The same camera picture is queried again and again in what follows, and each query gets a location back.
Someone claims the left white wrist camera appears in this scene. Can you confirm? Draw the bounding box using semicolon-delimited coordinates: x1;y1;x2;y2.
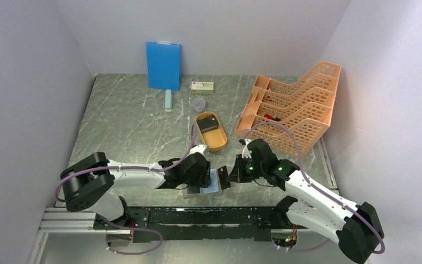
189;144;208;155

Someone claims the red black item in organizer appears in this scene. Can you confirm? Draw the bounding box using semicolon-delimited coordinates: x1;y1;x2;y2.
264;114;281;122

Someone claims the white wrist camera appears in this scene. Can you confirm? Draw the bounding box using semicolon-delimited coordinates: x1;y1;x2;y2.
239;139;252;158
189;144;208;155

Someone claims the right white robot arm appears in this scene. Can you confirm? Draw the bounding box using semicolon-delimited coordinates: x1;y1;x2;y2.
227;139;385;263

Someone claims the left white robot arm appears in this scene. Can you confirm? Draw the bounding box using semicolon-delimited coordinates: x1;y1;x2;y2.
54;152;210;229

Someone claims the orange plastic file organizer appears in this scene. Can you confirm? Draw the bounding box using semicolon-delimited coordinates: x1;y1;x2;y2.
235;61;342;157

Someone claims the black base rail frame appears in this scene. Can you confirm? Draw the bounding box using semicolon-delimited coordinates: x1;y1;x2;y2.
94;206;310;243

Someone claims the light blue eraser bar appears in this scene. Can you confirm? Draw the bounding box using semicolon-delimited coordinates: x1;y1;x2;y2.
164;90;173;112

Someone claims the small white red box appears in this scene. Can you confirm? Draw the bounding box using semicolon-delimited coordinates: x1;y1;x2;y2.
190;81;214;94

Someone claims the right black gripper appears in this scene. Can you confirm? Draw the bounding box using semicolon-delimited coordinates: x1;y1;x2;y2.
227;154;265;183

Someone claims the yellow oval tray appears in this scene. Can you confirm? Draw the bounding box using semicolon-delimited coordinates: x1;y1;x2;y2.
195;112;227;152

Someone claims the beige card holder wallet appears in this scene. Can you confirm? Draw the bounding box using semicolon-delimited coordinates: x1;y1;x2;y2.
182;168;222;199

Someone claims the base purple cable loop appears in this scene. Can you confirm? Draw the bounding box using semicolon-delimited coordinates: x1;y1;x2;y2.
105;225;164;255

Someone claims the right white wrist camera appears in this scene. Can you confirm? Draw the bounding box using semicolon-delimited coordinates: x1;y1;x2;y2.
239;139;252;158

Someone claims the small clear round container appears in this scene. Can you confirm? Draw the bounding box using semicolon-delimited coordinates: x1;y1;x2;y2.
192;98;206;113

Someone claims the blue board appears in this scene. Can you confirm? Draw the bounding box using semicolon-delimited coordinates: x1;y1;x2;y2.
146;42;181;91

